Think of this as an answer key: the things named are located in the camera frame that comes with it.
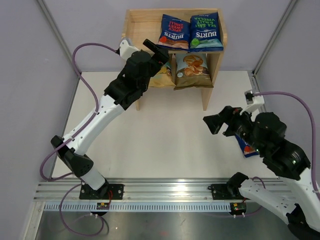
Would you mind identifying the white slotted cable duct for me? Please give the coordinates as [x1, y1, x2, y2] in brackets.
[44, 202, 231, 213]

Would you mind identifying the aluminium mounting rail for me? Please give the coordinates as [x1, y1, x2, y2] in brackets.
[33, 177, 227, 202]

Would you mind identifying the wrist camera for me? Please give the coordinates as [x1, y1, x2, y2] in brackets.
[240, 90, 265, 115]
[116, 37, 140, 61]

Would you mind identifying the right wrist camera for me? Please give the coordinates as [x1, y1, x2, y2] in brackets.
[240, 90, 265, 115]

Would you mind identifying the wooden two-tier shelf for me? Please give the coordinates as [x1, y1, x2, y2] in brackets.
[121, 8, 228, 111]

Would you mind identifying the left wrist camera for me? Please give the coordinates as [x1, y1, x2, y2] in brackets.
[116, 37, 140, 61]

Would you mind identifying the yellow kettle chips bag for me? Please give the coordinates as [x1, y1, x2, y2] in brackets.
[148, 61, 176, 88]

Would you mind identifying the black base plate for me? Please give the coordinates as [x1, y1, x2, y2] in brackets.
[207, 183, 232, 200]
[79, 183, 125, 200]

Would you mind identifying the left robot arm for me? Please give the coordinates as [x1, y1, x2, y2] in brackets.
[51, 38, 170, 200]

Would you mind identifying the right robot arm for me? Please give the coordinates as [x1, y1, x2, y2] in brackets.
[203, 106, 320, 240]

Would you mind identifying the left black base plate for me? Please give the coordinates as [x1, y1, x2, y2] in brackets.
[79, 183, 125, 200]

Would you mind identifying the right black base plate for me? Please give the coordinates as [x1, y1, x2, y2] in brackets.
[207, 183, 232, 200]

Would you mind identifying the blue sea salt vinegar bag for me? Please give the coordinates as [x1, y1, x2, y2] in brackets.
[189, 12, 224, 52]

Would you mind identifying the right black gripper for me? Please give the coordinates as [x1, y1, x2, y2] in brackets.
[203, 104, 266, 154]

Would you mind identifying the blue Burts bag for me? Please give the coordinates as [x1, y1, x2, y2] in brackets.
[235, 135, 259, 158]

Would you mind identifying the light blue cassava chips bag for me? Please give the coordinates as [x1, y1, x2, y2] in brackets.
[174, 53, 213, 90]

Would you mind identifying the blue spicy sweet chilli bag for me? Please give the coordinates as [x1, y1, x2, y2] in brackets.
[157, 14, 190, 51]

